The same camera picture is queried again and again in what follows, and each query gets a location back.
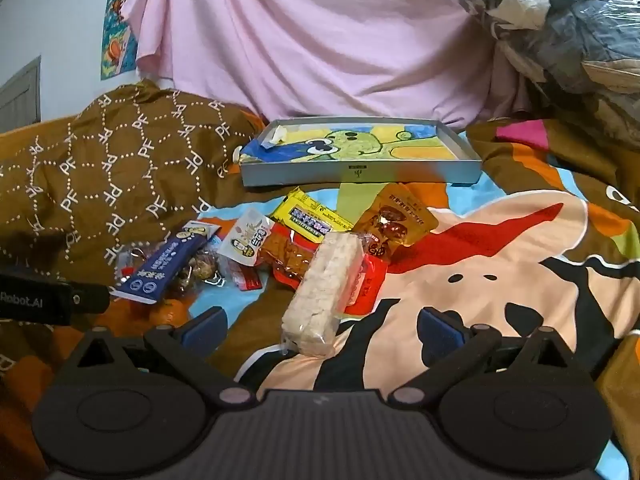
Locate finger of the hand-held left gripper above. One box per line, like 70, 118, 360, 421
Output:
70, 284, 111, 314

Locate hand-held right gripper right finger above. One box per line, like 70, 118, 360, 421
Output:
387, 307, 581, 408

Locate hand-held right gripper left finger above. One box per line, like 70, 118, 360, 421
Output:
65, 307, 256, 408

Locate clear packet of nuts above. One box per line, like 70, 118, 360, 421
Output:
170, 252, 221, 292

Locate dark blue snack packet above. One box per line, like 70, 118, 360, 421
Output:
110, 225, 223, 303

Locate white cartoon snack packet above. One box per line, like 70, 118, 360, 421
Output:
216, 208, 276, 266

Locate clear red-orange snack packet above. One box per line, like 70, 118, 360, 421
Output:
257, 225, 321, 288

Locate golden brown chestnut packet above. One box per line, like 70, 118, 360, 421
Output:
352, 184, 440, 261

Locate rice cracker bar packet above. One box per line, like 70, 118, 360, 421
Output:
281, 232, 362, 358

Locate yellow snack packet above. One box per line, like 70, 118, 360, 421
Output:
270, 187, 353, 238

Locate grey tray with cartoon drawing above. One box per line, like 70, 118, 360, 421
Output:
239, 119, 483, 188

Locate printed colourful blanket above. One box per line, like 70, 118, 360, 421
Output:
0, 117, 640, 480

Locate brown patterned pillow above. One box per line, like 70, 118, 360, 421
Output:
0, 82, 266, 306

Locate grey door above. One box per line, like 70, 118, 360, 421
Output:
0, 56, 42, 133

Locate pink sheet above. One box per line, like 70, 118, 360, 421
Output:
120, 0, 531, 133

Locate clear bag of clothes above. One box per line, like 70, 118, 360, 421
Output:
452, 0, 640, 151

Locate wall poster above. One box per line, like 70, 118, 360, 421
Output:
100, 0, 140, 81

